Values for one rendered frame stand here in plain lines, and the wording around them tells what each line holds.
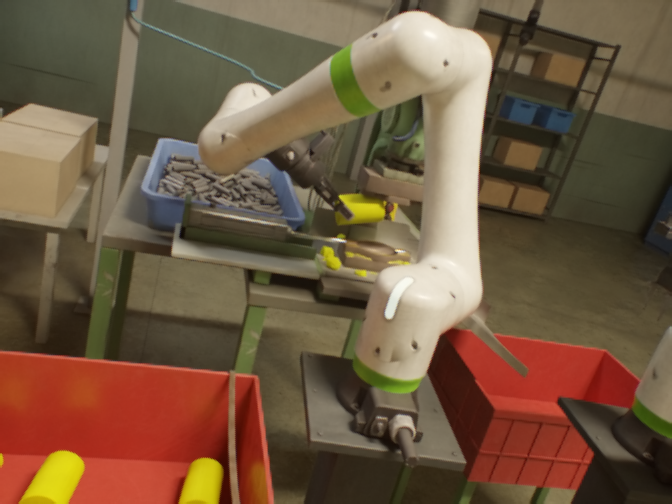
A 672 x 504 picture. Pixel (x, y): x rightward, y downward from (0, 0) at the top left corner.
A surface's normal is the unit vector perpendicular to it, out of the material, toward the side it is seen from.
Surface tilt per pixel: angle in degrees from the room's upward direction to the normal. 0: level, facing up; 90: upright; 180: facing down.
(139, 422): 90
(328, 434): 0
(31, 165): 90
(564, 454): 90
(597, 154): 90
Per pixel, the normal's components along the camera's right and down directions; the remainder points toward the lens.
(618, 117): 0.18, 0.38
